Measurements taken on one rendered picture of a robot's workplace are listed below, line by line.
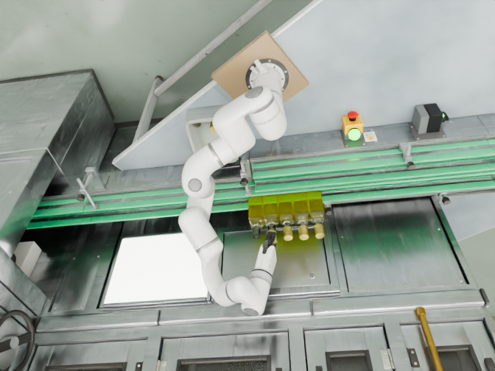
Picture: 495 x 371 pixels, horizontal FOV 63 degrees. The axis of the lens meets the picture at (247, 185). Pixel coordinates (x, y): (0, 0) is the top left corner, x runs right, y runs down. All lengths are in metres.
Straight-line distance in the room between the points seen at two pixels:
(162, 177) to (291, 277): 0.69
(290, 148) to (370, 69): 0.41
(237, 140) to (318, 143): 0.49
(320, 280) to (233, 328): 0.36
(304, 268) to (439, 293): 0.47
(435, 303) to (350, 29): 0.96
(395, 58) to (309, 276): 0.84
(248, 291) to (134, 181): 0.78
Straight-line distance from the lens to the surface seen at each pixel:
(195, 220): 1.24
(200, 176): 1.21
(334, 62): 1.52
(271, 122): 1.22
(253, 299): 1.28
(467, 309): 1.58
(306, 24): 1.45
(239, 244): 1.66
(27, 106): 2.31
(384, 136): 1.65
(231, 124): 1.18
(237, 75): 1.49
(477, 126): 1.77
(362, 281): 1.58
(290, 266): 1.57
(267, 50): 1.45
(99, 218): 1.84
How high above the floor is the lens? 2.07
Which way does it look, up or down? 46 degrees down
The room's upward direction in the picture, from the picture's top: 179 degrees counter-clockwise
